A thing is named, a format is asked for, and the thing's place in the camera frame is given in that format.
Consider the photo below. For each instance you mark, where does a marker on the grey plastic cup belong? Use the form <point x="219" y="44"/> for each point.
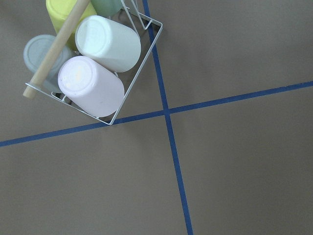
<point x="34" y="53"/>

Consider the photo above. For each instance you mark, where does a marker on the white wire cup rack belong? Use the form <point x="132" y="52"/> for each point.
<point x="149" y="24"/>

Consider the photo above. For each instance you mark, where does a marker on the yellow plastic cup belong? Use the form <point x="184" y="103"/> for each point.
<point x="59" y="10"/>

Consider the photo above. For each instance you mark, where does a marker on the white plastic cup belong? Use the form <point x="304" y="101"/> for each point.
<point x="109" y="43"/>

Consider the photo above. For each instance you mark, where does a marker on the green plastic cup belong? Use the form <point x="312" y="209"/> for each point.
<point x="106" y="8"/>

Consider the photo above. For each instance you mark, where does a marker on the wooden rack handle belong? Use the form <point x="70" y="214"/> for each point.
<point x="56" y="48"/>

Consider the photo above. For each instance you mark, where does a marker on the pink plastic cup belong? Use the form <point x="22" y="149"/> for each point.
<point x="90" y="86"/>

